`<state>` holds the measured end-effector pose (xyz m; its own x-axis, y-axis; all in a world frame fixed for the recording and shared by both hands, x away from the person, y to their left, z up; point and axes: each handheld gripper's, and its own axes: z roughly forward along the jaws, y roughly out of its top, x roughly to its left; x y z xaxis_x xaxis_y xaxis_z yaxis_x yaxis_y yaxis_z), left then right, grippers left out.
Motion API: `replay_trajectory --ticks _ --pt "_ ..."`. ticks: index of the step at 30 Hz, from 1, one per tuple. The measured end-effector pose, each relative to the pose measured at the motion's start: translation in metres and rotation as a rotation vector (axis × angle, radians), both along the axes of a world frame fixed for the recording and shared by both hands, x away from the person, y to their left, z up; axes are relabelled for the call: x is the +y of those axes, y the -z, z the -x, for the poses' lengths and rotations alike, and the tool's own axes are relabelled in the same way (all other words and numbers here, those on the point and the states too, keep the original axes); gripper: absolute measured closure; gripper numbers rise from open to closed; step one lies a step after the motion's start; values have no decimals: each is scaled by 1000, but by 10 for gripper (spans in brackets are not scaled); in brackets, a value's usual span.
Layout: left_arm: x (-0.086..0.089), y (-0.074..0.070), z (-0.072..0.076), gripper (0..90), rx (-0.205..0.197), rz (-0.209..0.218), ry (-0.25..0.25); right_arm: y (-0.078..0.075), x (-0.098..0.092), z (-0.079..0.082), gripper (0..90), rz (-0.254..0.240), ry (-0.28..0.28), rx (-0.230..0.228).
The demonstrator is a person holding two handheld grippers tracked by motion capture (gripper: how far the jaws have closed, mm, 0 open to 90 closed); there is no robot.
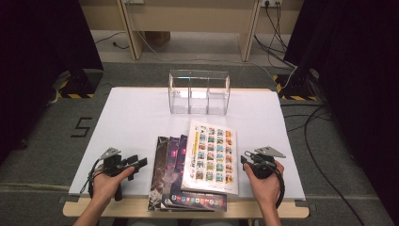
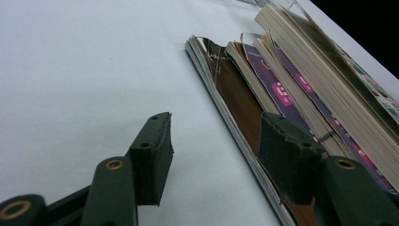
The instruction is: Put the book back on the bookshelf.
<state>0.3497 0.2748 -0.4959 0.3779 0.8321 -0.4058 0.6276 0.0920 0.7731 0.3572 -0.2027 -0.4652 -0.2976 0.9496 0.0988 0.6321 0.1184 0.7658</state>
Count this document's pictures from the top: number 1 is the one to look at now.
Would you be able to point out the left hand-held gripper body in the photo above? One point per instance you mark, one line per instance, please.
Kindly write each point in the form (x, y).
(114, 164)

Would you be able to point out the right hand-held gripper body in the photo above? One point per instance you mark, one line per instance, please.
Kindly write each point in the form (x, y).
(263, 166)

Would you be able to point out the purple magazine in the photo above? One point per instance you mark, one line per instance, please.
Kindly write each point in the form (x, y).
(171, 175)
(188, 201)

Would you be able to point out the white magazine with picture grid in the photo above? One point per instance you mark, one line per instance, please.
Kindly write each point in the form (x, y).
(210, 175)

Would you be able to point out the clear acrylic magazine holder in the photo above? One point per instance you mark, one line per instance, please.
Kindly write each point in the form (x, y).
(180, 106)

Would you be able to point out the person's right hand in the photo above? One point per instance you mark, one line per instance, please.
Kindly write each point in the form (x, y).
(266, 190)

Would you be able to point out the person's left hand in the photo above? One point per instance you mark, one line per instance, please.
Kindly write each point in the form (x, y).
(105, 186)

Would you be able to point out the white table board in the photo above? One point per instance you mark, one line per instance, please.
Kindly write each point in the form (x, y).
(131, 119)

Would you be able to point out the light wooden table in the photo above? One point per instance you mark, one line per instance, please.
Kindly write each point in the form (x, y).
(94, 210)

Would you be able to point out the stand base with striped tape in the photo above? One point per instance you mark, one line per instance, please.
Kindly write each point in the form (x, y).
(296, 89)
(84, 84)

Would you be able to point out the brown cardboard box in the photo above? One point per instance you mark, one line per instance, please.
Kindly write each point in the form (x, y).
(158, 38)

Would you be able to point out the black curtain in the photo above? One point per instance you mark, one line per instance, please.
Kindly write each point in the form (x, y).
(37, 62)
(354, 78)

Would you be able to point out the light wooden background desk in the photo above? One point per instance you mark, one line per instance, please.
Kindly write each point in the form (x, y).
(188, 15)

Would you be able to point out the white wall socket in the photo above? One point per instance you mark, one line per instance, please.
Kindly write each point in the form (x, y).
(271, 2)

